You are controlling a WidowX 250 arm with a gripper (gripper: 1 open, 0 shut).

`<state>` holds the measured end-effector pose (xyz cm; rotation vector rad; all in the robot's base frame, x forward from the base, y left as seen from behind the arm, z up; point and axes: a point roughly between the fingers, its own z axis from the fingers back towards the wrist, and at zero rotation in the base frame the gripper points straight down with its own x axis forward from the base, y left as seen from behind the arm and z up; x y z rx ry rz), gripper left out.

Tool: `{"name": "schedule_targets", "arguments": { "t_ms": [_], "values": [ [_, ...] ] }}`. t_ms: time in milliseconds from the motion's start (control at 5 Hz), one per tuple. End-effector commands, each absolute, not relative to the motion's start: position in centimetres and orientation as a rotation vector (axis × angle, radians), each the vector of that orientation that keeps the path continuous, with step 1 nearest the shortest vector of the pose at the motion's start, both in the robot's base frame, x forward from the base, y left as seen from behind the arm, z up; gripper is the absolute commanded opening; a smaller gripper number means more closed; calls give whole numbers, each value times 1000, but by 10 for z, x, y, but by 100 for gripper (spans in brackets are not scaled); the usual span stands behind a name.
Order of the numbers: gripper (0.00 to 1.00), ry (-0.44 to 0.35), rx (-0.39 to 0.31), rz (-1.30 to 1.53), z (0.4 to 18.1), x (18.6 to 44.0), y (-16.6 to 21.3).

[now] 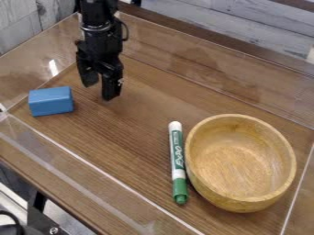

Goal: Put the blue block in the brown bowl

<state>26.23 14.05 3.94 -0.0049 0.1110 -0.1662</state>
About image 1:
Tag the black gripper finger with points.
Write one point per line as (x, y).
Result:
(87, 71)
(111, 85)

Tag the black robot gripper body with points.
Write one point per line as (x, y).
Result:
(101, 45)

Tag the blue rectangular block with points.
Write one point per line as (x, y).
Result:
(50, 101)

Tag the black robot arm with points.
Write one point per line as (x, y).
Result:
(99, 11)

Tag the brown wooden bowl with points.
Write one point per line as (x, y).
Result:
(241, 162)

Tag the green white dry-erase marker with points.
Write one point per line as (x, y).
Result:
(178, 163)

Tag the clear acrylic tray wall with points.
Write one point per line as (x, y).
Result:
(99, 160)

